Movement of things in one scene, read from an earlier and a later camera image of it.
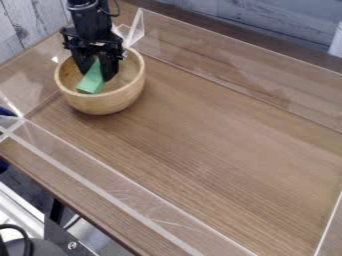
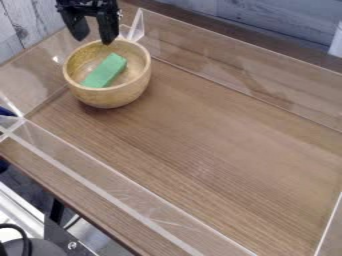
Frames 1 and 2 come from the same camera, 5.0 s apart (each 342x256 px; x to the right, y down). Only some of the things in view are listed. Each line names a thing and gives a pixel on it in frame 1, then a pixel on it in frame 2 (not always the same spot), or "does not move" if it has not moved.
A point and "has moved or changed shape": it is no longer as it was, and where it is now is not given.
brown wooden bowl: x=121 y=88 has moved or changed shape
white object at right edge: x=335 y=47 does not move
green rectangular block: x=91 y=83 has moved or changed shape
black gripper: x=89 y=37 to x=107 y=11
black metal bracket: x=65 y=240 does not move
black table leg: x=56 y=211 does not move
